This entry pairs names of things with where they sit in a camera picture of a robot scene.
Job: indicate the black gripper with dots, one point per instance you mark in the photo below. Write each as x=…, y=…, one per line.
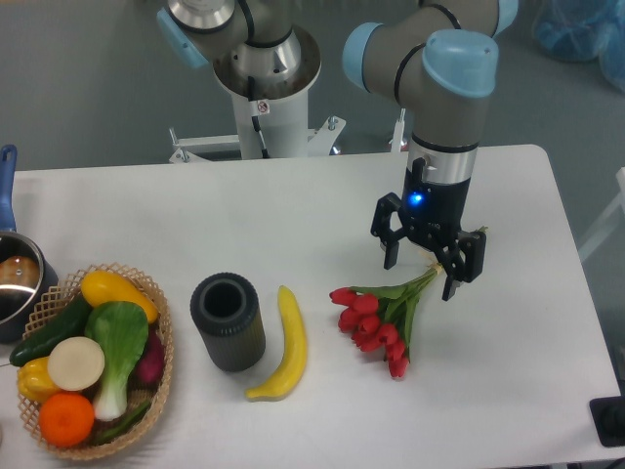
x=431, y=214

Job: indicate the red tulip bouquet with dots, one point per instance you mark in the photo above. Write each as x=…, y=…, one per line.
x=381, y=318

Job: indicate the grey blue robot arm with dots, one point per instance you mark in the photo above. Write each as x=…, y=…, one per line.
x=439, y=63

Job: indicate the yellow banana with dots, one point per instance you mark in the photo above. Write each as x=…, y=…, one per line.
x=294, y=360

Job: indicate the dark grey ribbed vase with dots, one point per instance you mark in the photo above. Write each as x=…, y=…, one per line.
x=225, y=309

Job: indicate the blue plastic bag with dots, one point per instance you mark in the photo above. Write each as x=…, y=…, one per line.
x=582, y=32

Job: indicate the black device at edge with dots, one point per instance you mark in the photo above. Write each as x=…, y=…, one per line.
x=608, y=417

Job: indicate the purple red sweet potato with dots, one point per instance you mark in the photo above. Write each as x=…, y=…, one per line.
x=150, y=367

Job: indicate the green bok choy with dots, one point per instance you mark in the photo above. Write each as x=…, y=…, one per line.
x=120, y=328

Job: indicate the yellow squash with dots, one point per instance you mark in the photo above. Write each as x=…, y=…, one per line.
x=99, y=287

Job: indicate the green chili pepper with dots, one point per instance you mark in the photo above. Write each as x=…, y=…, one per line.
x=123, y=425

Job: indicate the dark green cucumber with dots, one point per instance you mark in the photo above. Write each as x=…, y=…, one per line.
x=69, y=322

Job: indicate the cream round slice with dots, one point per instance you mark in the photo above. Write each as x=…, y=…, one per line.
x=76, y=363

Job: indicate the woven wicker basket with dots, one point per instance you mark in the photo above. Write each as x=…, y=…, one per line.
x=154, y=396

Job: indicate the orange fruit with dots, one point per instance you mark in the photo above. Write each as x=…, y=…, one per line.
x=66, y=419

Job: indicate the yellow bell pepper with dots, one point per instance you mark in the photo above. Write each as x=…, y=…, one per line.
x=34, y=381

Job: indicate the white frame at right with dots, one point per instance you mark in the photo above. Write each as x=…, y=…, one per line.
x=605, y=224

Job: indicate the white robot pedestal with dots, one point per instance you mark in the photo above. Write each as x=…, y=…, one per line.
x=269, y=91

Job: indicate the blue handled saucepan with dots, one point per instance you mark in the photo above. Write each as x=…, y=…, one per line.
x=25, y=273

